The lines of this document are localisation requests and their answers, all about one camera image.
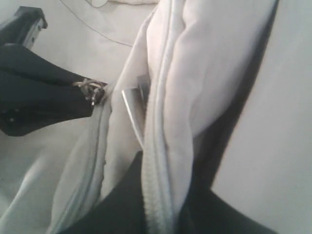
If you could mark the beige duffel bag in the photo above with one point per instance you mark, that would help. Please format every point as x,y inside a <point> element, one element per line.
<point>177,99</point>

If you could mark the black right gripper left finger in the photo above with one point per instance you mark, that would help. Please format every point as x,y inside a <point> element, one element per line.
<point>121,212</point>

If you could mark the metal zipper pull with ring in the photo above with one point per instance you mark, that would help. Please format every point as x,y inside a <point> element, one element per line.
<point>93,90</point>

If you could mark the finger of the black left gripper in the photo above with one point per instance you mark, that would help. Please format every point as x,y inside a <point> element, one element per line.
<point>24,110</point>

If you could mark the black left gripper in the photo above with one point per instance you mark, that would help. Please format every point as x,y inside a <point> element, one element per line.
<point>22,28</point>

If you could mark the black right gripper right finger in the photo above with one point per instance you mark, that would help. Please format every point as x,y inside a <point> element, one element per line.
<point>205,213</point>

